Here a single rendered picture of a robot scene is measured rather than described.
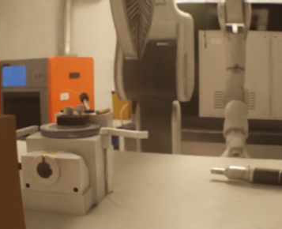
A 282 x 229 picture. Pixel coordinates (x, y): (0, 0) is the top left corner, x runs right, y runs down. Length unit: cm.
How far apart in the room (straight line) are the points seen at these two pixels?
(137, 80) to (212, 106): 114
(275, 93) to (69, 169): 169
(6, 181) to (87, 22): 349
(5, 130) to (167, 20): 89
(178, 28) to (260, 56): 108
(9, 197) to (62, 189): 28
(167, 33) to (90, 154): 61
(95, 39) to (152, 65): 264
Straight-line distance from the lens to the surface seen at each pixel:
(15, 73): 192
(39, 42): 397
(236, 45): 120
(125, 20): 48
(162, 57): 102
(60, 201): 50
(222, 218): 49
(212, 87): 211
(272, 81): 207
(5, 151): 21
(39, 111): 184
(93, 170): 52
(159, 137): 113
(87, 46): 366
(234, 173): 63
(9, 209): 22
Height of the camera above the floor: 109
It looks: 7 degrees down
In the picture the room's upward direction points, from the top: straight up
